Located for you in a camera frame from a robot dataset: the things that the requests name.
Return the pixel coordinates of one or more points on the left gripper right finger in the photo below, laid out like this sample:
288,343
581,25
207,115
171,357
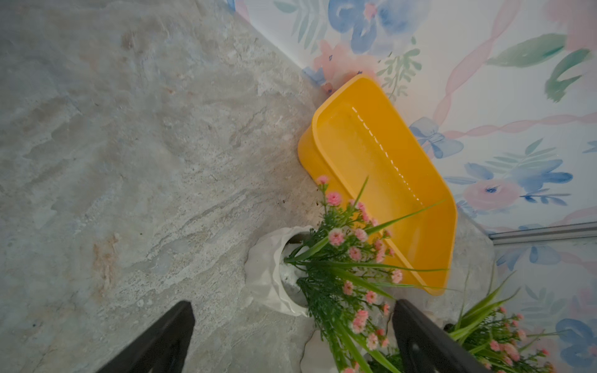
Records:
424,347

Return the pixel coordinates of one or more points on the pink gypsophila pot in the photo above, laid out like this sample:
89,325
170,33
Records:
486,332
336,274

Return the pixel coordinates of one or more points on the right corner aluminium post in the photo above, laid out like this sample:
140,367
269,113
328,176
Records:
564,232

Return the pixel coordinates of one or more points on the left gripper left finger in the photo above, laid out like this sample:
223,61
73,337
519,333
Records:
162,347

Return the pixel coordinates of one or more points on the yellow plastic storage box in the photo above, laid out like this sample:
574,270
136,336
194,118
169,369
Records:
360,142

